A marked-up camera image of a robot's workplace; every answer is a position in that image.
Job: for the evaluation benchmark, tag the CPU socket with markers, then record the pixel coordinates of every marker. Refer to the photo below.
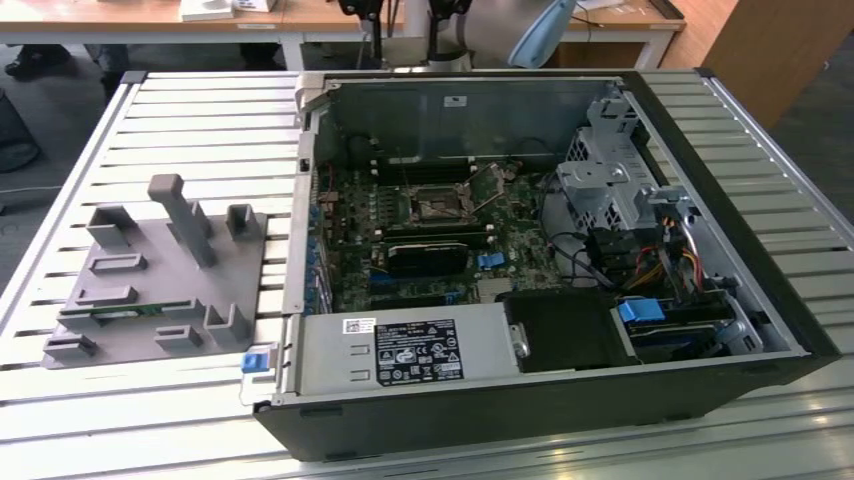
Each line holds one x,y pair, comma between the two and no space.
441,205

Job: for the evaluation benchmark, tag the black RAM slots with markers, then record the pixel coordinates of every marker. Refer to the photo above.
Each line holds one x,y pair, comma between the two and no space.
427,171
437,234

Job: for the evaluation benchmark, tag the black graphics card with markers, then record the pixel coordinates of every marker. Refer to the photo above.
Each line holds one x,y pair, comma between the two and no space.
427,260

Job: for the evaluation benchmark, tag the blue board connector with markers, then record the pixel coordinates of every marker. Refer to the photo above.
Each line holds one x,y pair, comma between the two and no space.
489,261

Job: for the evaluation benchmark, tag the silver chipset heatsink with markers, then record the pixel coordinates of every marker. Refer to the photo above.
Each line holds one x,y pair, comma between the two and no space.
494,290

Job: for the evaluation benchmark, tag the green motherboard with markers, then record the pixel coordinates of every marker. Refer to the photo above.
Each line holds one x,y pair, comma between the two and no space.
527,250

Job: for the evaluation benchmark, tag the silver metal drive cage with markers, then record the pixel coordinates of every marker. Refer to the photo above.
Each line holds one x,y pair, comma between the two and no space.
601,200

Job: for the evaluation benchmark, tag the grey power supply unit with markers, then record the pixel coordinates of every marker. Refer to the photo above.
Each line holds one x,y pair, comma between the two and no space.
334,360

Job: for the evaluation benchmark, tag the hard disk in blue carrier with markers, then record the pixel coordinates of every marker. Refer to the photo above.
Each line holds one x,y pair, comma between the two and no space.
640,312

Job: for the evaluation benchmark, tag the blue case latch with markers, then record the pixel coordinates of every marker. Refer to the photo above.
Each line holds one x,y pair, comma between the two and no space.
257,361

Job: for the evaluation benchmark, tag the black open PC case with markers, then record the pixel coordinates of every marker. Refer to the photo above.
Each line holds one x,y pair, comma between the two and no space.
467,425

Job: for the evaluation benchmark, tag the grey plastic parts rack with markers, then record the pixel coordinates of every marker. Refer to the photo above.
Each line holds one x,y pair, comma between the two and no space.
167,280

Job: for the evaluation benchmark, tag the green RAM stick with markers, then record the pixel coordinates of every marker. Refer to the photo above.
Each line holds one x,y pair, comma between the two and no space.
143,309

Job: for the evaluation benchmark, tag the pale blue teach pendant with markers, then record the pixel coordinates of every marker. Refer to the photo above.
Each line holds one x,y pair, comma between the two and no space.
541,30

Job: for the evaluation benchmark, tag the short wooden desk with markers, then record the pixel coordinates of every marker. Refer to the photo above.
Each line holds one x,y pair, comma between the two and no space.
621,22

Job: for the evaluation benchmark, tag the white box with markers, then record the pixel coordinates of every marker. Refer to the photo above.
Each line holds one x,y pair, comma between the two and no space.
207,11

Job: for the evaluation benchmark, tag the long wooden desk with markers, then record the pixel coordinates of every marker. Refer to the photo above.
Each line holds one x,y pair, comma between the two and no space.
134,22

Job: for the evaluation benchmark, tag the wooden cabinet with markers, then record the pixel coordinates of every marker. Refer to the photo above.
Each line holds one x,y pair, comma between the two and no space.
781,50

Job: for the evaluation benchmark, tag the black waste bin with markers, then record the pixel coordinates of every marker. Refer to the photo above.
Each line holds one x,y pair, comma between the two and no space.
15,135

